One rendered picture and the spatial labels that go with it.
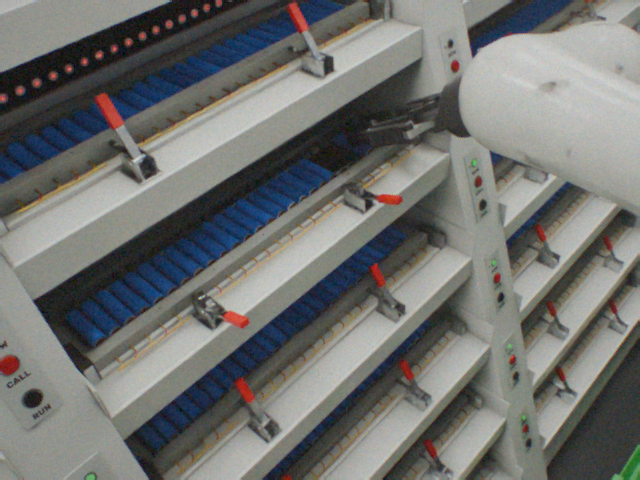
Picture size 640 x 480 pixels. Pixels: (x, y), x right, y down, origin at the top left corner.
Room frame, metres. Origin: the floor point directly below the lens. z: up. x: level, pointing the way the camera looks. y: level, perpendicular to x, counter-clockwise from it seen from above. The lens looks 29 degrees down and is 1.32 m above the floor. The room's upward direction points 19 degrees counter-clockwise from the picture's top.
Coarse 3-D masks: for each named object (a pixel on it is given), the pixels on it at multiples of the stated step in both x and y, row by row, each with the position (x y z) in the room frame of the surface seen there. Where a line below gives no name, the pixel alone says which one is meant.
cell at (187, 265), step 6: (174, 246) 0.74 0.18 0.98; (168, 252) 0.73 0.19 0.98; (174, 252) 0.73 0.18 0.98; (180, 252) 0.73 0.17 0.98; (168, 258) 0.73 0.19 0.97; (174, 258) 0.72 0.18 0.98; (180, 258) 0.72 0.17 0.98; (186, 258) 0.71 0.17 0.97; (180, 264) 0.71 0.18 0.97; (186, 264) 0.70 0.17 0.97; (192, 264) 0.70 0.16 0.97; (198, 264) 0.70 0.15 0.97; (186, 270) 0.70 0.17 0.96; (192, 270) 0.69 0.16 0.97; (192, 276) 0.69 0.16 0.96
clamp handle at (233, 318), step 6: (210, 300) 0.62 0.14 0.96; (210, 306) 0.62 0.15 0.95; (210, 312) 0.61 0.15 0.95; (216, 312) 0.61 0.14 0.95; (222, 312) 0.60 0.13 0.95; (228, 312) 0.59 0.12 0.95; (228, 318) 0.58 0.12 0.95; (234, 318) 0.58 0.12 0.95; (240, 318) 0.57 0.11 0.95; (246, 318) 0.57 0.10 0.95; (234, 324) 0.57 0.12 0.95; (240, 324) 0.56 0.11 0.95; (246, 324) 0.57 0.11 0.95
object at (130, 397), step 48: (432, 144) 0.89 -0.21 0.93; (384, 192) 0.80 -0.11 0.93; (336, 240) 0.72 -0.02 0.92; (240, 288) 0.67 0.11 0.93; (288, 288) 0.67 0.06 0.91; (192, 336) 0.61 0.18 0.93; (240, 336) 0.63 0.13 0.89; (96, 384) 0.57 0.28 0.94; (144, 384) 0.56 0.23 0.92; (192, 384) 0.59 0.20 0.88
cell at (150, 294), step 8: (128, 280) 0.70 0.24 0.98; (136, 280) 0.69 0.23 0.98; (144, 280) 0.69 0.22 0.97; (136, 288) 0.68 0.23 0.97; (144, 288) 0.67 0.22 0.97; (152, 288) 0.67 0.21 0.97; (144, 296) 0.67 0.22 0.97; (152, 296) 0.66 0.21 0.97; (160, 296) 0.66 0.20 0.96; (152, 304) 0.65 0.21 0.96
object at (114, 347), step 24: (408, 144) 0.89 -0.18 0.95; (360, 168) 0.83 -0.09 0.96; (336, 192) 0.80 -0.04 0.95; (288, 216) 0.75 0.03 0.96; (264, 240) 0.72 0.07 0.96; (216, 264) 0.69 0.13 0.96; (240, 264) 0.69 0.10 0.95; (192, 288) 0.65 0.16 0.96; (144, 312) 0.63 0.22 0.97; (168, 312) 0.63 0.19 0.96; (120, 336) 0.60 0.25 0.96; (144, 336) 0.61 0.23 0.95; (96, 360) 0.58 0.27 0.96; (120, 360) 0.58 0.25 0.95
